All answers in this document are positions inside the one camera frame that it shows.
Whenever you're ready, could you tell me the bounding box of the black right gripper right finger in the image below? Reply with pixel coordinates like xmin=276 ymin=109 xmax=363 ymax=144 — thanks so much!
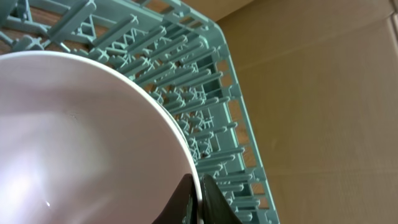
xmin=201 ymin=174 xmax=242 ymax=224

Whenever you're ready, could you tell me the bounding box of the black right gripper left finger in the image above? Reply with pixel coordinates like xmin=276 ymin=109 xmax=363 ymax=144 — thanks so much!
xmin=152 ymin=174 xmax=198 ymax=224

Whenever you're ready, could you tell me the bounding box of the grey dishwasher rack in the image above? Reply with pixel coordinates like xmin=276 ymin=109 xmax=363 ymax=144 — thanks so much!
xmin=1 ymin=0 xmax=279 ymax=223

